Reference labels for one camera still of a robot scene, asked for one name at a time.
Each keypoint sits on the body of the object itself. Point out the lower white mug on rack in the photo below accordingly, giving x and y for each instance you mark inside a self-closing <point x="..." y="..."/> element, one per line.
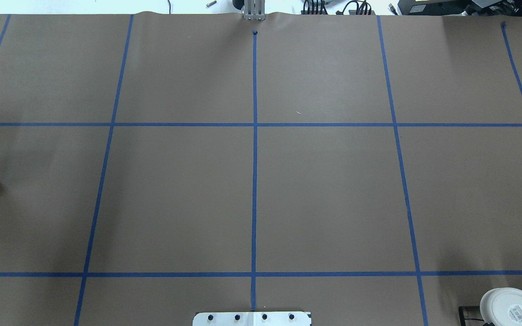
<point x="502" y="307"/>

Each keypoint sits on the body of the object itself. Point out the aluminium frame post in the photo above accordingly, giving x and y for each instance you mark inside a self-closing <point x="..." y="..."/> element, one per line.
<point x="254" y="10"/>

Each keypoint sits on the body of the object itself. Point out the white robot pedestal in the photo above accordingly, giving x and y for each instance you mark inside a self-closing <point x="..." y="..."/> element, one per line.
<point x="278" y="318"/>

